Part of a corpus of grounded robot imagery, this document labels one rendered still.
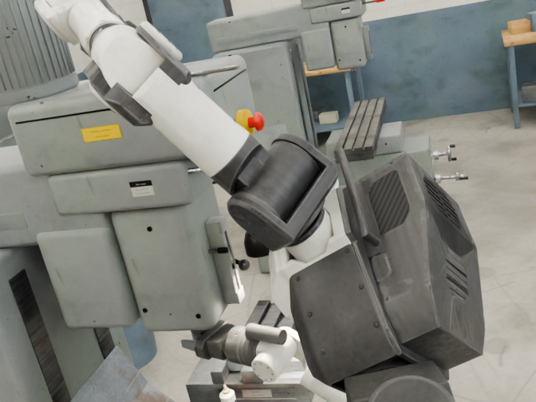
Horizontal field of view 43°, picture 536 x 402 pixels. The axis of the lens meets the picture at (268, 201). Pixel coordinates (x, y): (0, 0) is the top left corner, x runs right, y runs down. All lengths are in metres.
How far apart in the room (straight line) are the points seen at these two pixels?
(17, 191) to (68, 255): 0.18
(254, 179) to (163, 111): 0.17
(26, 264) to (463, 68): 6.69
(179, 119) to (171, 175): 0.43
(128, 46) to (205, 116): 0.15
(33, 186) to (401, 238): 0.87
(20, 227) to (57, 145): 0.25
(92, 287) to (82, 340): 0.34
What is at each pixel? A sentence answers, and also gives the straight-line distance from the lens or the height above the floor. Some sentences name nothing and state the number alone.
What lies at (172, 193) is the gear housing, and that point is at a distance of 1.41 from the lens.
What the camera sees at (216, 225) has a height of 1.54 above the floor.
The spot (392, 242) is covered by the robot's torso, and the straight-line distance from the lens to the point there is 1.04.
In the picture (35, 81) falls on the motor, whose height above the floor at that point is 1.93.
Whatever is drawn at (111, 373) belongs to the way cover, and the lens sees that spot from 2.00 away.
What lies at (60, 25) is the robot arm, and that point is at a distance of 1.18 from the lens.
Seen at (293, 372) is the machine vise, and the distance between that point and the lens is 1.87.
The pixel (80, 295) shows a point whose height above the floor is 1.44.
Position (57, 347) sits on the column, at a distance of 1.84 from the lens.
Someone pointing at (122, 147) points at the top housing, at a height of 1.77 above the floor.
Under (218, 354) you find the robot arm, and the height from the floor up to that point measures 1.24.
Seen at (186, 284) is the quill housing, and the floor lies 1.44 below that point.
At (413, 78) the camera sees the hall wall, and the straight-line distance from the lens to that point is 8.00.
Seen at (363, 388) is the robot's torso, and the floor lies 1.52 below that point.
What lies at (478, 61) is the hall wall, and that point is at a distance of 7.94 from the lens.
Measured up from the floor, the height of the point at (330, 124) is 0.23.
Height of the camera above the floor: 2.07
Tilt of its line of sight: 19 degrees down
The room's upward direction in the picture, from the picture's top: 12 degrees counter-clockwise
